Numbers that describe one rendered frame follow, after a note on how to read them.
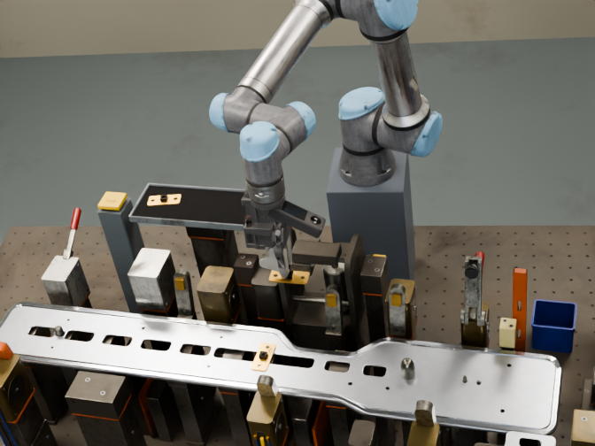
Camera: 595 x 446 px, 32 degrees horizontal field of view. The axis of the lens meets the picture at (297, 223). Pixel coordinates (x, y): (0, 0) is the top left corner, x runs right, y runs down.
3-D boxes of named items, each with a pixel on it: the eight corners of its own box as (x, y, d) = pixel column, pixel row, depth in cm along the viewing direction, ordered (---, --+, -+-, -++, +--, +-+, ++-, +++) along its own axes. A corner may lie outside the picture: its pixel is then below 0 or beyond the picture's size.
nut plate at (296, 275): (267, 281, 219) (267, 277, 218) (272, 270, 222) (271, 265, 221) (306, 284, 217) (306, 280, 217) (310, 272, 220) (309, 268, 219)
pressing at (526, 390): (-26, 364, 250) (-28, 360, 249) (16, 300, 266) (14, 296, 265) (555, 440, 212) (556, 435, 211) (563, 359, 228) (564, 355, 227)
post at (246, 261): (258, 375, 274) (233, 265, 249) (263, 362, 278) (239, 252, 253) (275, 378, 273) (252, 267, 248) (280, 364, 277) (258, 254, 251)
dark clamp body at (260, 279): (271, 388, 271) (249, 283, 246) (283, 356, 279) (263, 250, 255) (297, 392, 269) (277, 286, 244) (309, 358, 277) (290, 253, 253)
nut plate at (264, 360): (266, 372, 235) (265, 368, 234) (250, 369, 236) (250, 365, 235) (276, 345, 241) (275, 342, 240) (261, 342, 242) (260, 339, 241)
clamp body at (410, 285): (393, 405, 261) (382, 301, 238) (401, 373, 269) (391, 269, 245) (419, 409, 260) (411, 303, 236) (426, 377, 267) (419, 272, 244)
